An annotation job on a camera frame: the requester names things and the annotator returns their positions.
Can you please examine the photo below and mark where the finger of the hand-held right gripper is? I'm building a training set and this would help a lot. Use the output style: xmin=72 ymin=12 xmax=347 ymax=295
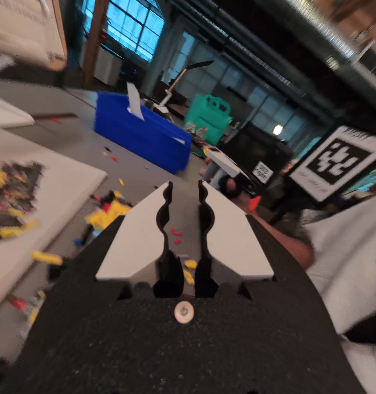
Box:
xmin=203 ymin=147 xmax=253 ymax=185

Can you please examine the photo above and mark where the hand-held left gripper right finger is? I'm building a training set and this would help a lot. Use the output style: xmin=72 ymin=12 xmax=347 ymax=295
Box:
xmin=198 ymin=180 xmax=275 ymax=283

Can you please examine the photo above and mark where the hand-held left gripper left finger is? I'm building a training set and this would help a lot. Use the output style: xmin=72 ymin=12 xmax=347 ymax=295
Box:
xmin=95 ymin=181 xmax=174 ymax=282

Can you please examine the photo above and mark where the lego car chassis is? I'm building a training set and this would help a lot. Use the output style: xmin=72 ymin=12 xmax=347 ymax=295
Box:
xmin=6 ymin=190 xmax=133 ymax=331

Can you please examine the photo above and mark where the person's right forearm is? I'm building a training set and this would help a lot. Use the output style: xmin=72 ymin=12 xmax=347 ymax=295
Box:
xmin=246 ymin=212 xmax=315 ymax=269

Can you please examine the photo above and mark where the lego instruction booklet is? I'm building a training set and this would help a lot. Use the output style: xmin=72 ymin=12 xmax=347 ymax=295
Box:
xmin=0 ymin=128 xmax=108 ymax=311

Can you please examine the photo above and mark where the person's right hand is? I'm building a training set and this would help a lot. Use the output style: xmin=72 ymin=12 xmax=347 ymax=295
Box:
xmin=226 ymin=178 xmax=254 ymax=216

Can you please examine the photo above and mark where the black mesh chair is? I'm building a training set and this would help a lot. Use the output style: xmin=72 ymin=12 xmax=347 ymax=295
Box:
xmin=219 ymin=123 xmax=294 ymax=197

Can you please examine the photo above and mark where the teal tote bag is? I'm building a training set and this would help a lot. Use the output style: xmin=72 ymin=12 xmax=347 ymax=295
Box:
xmin=184 ymin=94 xmax=233 ymax=145

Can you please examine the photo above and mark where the blue storage bin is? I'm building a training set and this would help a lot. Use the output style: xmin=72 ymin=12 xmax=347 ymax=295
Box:
xmin=94 ymin=92 xmax=193 ymax=174

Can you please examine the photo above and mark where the black framed paper sign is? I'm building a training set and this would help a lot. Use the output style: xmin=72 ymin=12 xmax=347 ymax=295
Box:
xmin=288 ymin=125 xmax=376 ymax=204

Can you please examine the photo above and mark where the white paper strip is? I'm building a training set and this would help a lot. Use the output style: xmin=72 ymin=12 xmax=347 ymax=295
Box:
xmin=126 ymin=81 xmax=145 ymax=121

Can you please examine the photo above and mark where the white cabinet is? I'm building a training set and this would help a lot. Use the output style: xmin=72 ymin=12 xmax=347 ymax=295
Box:
xmin=94 ymin=48 xmax=123 ymax=87

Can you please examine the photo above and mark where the white document stand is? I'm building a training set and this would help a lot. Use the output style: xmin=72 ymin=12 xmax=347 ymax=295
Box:
xmin=0 ymin=0 xmax=68 ymax=128

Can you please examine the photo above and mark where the printed instruction sheet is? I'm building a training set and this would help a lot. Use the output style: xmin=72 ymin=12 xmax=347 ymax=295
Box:
xmin=0 ymin=0 xmax=57 ymax=60

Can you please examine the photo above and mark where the black strap knob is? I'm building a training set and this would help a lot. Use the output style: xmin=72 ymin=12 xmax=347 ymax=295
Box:
xmin=343 ymin=318 xmax=376 ymax=345

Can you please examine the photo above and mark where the silver air duct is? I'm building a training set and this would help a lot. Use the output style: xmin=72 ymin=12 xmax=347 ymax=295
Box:
xmin=253 ymin=0 xmax=376 ymax=87

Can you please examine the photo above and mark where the wooden post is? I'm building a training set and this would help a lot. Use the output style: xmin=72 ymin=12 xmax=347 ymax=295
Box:
xmin=82 ymin=0 xmax=110 ymax=88

